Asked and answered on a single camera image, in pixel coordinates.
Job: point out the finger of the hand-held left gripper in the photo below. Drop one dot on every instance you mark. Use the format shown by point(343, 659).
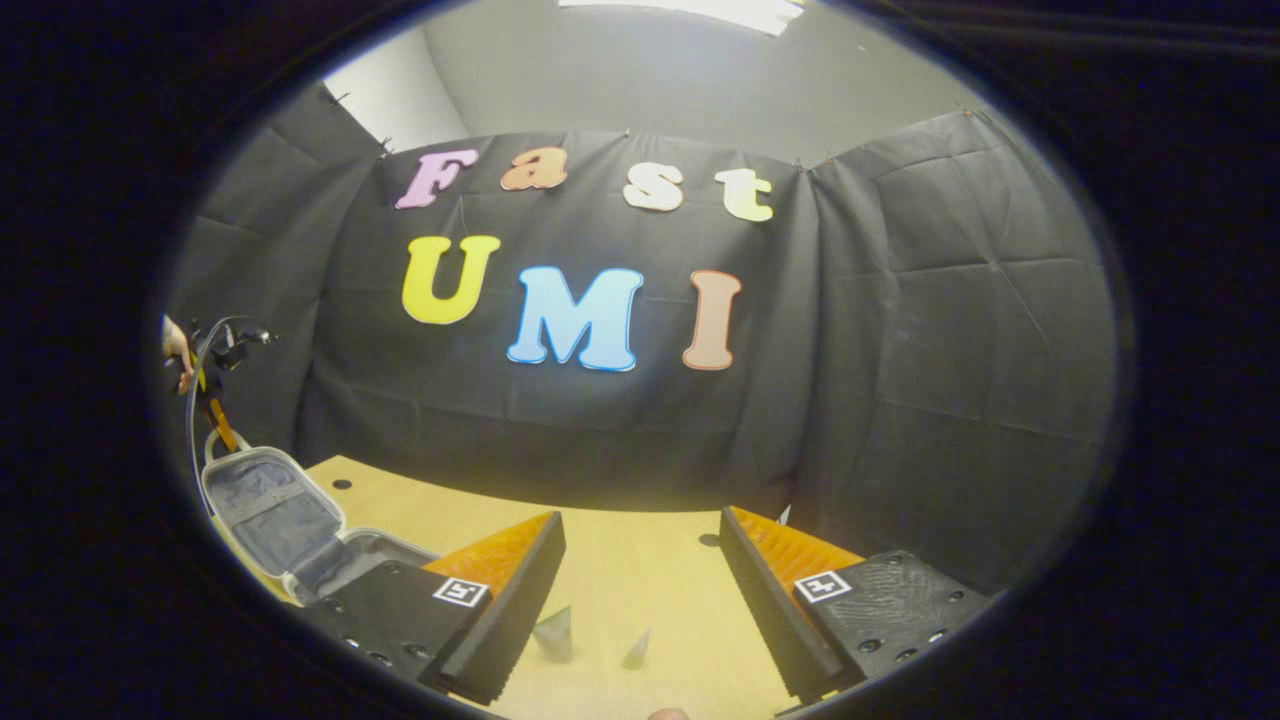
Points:
point(222, 430)

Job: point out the small whitish cosmetic tube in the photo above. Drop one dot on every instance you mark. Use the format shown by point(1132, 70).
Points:
point(637, 652)

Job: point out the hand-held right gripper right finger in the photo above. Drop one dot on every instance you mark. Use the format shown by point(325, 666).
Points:
point(765, 610)

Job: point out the white hard-shell suitcase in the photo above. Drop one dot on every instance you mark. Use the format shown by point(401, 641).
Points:
point(270, 510)

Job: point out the ceiling light panel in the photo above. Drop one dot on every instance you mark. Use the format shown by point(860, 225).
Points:
point(720, 12)

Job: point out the black backdrop cloth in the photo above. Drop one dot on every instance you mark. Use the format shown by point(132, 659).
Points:
point(600, 430)

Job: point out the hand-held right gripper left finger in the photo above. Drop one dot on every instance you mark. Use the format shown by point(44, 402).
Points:
point(520, 610)

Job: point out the grey-green cosmetic tube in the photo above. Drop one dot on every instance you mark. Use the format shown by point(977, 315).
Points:
point(555, 635)

